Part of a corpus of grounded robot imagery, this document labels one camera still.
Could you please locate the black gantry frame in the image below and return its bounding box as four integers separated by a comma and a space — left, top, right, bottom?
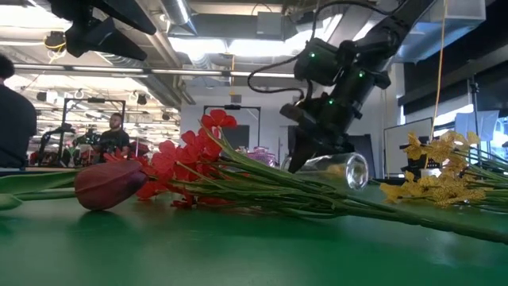
202, 104, 262, 152
61, 97, 127, 168

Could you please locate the green felt table mat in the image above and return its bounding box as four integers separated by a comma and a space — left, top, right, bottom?
0, 168, 508, 286

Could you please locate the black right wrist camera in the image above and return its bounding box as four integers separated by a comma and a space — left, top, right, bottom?
279, 102, 315, 126

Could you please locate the black light tripod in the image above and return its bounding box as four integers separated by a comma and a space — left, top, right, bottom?
469, 75, 483, 138

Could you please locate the white board panel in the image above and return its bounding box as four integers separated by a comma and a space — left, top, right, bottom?
383, 116, 434, 179

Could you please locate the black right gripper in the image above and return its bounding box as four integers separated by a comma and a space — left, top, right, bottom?
287, 91, 364, 174

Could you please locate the yellow hanging cable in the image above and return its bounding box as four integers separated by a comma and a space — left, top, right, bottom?
429, 0, 448, 134

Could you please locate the person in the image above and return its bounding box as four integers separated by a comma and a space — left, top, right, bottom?
96, 112, 132, 163
0, 53, 38, 170

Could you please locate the orange small-flower bunch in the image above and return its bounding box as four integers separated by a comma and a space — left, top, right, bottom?
379, 170, 508, 214

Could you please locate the white softbox panel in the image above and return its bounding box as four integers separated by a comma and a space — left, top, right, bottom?
454, 110, 500, 143

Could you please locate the dark red artificial tulip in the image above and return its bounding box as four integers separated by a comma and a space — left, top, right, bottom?
0, 160, 148, 212

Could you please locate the yellow daffodil bunch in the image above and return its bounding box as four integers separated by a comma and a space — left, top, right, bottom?
403, 129, 508, 176

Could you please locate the pink ribbed glass vase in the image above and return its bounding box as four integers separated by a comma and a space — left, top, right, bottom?
246, 145, 279, 168

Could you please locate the clear glass vase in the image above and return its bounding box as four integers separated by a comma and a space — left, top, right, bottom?
295, 152, 370, 191

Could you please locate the red artificial flower bunch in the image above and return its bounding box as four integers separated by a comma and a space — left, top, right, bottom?
137, 109, 508, 245
102, 147, 140, 164

